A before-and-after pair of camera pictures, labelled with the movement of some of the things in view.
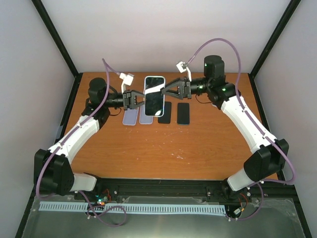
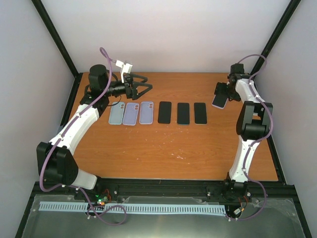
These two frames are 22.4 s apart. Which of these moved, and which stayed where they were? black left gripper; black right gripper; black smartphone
Moved: black left gripper; black right gripper
Stayed: black smartphone
